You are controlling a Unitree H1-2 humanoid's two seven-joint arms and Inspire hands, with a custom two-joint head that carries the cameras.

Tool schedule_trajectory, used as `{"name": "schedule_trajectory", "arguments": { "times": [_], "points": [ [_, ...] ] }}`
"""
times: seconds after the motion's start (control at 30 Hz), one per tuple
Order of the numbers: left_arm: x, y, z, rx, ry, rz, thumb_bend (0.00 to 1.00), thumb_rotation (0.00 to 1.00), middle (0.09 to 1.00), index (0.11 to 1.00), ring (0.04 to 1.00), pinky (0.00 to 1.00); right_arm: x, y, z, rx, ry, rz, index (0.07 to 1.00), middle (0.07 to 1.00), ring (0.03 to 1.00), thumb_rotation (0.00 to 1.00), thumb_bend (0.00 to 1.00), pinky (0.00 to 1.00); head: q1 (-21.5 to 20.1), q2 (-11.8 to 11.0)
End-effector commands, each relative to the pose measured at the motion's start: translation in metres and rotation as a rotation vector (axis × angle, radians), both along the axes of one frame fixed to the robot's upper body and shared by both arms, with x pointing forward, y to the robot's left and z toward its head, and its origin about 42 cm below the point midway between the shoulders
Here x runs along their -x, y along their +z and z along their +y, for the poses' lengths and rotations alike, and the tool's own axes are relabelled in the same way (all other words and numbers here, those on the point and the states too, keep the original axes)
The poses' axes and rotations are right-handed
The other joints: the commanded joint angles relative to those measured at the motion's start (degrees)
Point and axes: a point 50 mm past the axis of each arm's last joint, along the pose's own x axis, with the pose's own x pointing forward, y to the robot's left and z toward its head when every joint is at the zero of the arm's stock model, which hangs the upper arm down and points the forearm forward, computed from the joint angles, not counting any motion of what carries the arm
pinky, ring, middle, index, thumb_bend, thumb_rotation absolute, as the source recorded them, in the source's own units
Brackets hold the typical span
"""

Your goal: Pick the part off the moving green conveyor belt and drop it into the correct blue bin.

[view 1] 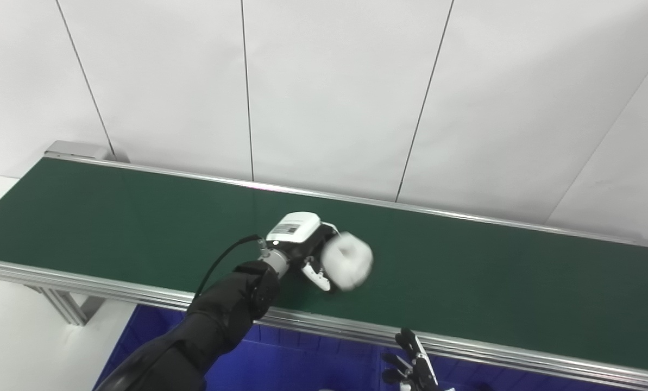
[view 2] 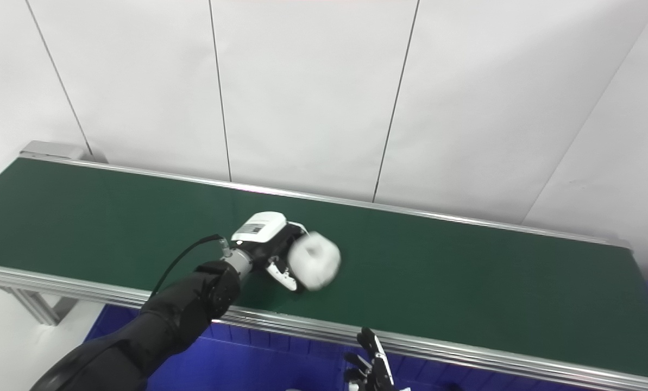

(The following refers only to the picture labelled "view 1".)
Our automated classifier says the white round plastic part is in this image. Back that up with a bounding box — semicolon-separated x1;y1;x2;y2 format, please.
322;232;374;292

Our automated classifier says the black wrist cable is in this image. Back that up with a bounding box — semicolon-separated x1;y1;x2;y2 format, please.
193;234;271;300

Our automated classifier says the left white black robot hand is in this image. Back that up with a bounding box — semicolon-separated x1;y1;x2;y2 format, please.
266;211;341;294

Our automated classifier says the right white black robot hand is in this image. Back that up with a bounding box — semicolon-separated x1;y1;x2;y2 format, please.
381;328;456;391

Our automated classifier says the grey conveyor end housing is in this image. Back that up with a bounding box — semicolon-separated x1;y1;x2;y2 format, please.
44;140;117;162

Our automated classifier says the blue plastic bin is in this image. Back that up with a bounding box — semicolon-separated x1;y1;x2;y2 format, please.
93;304;360;391
356;339;609;391

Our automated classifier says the aluminium conveyor support leg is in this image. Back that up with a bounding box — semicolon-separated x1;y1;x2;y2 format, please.
28;285;107;326

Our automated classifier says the green conveyor belt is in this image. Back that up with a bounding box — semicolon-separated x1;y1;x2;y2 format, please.
0;154;648;391

